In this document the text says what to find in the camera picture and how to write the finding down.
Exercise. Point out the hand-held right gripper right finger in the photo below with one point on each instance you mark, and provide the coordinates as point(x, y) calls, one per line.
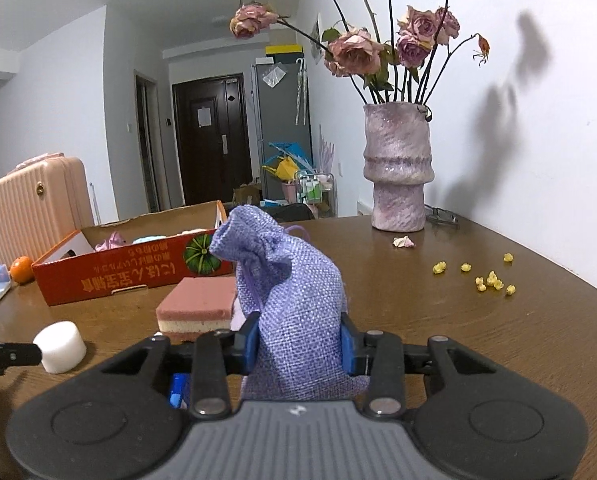
point(349, 345)

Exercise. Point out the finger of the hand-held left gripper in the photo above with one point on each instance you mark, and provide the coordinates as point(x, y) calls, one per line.
point(13, 356)

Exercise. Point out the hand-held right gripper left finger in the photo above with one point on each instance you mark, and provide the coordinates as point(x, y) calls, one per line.
point(251, 342)

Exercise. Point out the white foam cylinder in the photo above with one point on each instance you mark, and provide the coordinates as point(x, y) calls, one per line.
point(61, 347)

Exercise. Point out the blue tissue packet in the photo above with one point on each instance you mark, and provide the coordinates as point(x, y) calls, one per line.
point(178, 390)

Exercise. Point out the orange cardboard box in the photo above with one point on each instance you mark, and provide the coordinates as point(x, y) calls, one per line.
point(128, 280)

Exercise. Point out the light blue plush toy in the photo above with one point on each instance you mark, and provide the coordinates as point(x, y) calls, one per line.
point(151, 237)

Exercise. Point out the mauve satin scrunchie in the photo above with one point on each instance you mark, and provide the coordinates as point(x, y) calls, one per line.
point(109, 242)

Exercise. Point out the pink layered sponge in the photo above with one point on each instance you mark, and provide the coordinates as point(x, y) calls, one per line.
point(198, 305)

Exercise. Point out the orange fruit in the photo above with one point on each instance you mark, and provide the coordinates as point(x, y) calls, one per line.
point(22, 269)

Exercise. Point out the fallen rose petal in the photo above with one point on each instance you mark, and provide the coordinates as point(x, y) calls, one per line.
point(403, 242)

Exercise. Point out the dark chair back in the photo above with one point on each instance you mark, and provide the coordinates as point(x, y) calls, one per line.
point(288, 212)

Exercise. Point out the pink ribbed suitcase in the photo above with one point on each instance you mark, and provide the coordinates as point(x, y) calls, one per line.
point(33, 210)

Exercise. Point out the brown cardboard carton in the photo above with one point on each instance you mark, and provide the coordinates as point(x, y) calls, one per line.
point(247, 195)

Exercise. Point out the pink bucket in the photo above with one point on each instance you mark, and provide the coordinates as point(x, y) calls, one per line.
point(288, 191)

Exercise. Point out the scattered yellow bits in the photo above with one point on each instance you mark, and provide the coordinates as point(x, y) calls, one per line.
point(492, 280)

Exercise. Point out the eyeglasses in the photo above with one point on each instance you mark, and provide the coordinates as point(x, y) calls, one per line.
point(443, 217)

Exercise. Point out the yellow bag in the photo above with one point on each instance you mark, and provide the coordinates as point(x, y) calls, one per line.
point(283, 169)

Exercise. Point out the purple ceramic vase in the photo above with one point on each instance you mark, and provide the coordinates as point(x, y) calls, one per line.
point(398, 170)

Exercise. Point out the dark wooden door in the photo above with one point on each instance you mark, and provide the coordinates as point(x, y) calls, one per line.
point(213, 160)

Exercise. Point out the purple feather decoration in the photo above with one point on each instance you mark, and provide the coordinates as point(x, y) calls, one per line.
point(326, 152)

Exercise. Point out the blue folding rack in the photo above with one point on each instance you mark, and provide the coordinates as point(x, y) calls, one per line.
point(293, 152)

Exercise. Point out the interior doorway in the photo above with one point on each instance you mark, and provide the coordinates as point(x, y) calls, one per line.
point(148, 150)

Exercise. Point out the grey refrigerator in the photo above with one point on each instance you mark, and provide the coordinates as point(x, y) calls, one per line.
point(278, 115)

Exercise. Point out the white paper notice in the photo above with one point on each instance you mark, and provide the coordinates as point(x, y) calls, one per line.
point(204, 117)

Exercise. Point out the folded clear umbrella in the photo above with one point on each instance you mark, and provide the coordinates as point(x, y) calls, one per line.
point(302, 90)

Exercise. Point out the clear plastic bag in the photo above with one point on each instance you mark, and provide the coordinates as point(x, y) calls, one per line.
point(271, 76)

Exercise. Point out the yellow black box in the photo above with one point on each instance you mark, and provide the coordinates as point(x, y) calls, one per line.
point(284, 50)

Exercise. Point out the bunch of dried roses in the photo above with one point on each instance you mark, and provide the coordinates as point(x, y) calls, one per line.
point(358, 50)

